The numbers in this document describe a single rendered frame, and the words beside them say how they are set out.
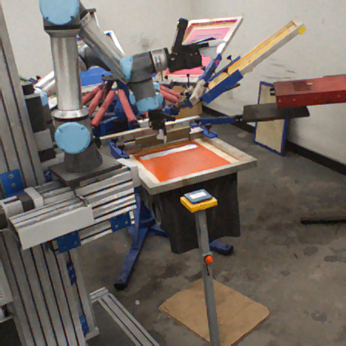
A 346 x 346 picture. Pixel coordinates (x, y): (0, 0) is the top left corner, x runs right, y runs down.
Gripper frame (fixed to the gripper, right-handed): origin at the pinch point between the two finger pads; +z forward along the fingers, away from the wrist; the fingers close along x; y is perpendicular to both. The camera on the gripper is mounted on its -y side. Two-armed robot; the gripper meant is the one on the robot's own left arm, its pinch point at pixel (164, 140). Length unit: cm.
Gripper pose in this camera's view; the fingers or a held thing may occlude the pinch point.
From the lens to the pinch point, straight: 278.5
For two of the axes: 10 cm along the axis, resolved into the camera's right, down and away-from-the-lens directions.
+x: 3.5, 3.0, -8.8
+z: 1.3, 9.2, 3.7
